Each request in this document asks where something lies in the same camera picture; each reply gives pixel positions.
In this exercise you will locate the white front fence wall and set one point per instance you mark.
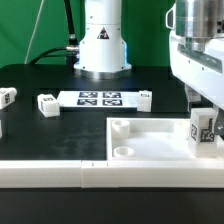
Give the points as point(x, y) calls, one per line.
point(112, 174)

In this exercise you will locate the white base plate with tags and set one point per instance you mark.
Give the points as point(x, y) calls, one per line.
point(98, 99)

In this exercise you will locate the white square tabletop part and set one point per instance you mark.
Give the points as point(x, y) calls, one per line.
point(151, 139)

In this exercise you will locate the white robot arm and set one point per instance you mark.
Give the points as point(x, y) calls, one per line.
point(102, 51)

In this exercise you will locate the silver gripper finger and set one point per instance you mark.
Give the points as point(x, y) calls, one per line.
point(218, 122)
point(193, 98)

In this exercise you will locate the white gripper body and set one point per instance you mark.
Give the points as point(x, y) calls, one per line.
point(196, 47)

